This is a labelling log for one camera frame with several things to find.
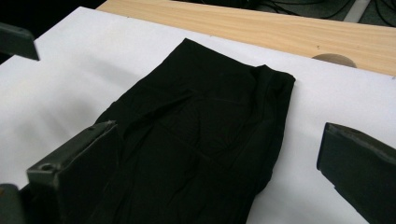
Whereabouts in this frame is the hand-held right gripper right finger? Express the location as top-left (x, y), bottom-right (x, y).
top-left (317, 121), bottom-right (396, 224)

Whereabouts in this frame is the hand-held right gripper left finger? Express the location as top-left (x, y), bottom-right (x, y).
top-left (26, 119), bottom-right (121, 224)

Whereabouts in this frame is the black shirt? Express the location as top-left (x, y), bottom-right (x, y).
top-left (85, 37), bottom-right (296, 224)

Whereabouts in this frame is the white board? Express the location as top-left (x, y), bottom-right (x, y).
top-left (0, 6), bottom-right (396, 224)

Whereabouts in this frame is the wooden table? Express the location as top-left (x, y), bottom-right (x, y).
top-left (96, 0), bottom-right (396, 77)

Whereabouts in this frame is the black floor cable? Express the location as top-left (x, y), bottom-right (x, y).
top-left (248, 0), bottom-right (357, 21)
top-left (373, 0), bottom-right (396, 28)

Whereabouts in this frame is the white metal desk frame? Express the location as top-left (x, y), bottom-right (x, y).
top-left (343, 0), bottom-right (373, 23)

